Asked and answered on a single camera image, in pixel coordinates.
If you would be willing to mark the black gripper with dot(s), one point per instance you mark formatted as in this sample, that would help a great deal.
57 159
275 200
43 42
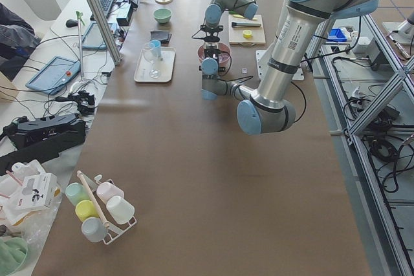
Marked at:
210 54
212 39

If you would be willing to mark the blue cup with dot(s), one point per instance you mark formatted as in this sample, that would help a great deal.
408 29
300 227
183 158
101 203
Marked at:
157 48

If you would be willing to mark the white cup rack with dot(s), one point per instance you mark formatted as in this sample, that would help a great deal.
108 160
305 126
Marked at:
101 207

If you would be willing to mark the pink bowl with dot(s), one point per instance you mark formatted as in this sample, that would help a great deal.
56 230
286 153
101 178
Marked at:
224 56

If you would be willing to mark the steel muddler black tip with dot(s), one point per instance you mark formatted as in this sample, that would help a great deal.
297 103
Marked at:
244 25

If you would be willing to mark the bamboo cutting board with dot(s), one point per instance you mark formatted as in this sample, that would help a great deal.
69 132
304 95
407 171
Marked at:
236 34

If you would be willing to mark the yellow plastic knife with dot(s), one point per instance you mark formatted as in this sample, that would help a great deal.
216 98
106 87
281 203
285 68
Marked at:
243 17

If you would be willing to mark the half lemon slice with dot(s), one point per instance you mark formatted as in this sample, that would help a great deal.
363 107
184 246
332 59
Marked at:
247 33

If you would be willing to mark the grey folded cloth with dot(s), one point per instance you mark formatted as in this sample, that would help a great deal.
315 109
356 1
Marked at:
161 35

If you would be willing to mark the green bowl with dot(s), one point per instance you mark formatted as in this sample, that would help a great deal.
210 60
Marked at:
162 15

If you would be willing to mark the clear wine glass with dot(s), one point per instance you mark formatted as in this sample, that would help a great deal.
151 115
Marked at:
150 58

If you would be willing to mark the cream serving tray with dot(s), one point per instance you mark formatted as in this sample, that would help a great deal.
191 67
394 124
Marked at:
164 67

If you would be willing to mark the black keyboard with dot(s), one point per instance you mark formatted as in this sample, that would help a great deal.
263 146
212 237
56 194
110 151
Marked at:
106 6

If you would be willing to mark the blue teach pendant far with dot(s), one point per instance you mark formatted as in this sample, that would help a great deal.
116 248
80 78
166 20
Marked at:
92 38

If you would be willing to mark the blue teach pendant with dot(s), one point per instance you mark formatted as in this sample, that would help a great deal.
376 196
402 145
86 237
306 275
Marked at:
56 74
92 38

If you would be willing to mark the blue parts bin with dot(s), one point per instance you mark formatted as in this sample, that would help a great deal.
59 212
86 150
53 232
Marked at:
337 35

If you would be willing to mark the black computer mouse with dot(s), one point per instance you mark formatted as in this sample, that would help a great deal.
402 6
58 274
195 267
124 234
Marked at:
71 23

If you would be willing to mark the blue teach pendant near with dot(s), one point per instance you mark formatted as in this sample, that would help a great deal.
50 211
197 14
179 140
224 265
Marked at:
56 74

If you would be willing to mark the black bag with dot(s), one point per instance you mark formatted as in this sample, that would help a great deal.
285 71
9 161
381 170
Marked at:
42 139

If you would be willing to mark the seated person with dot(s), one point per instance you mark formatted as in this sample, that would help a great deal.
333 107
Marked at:
18 41

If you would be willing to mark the white product box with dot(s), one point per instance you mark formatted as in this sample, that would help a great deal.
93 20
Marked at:
37 192

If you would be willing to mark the aluminium frame post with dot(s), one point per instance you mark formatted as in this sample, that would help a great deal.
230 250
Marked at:
106 34

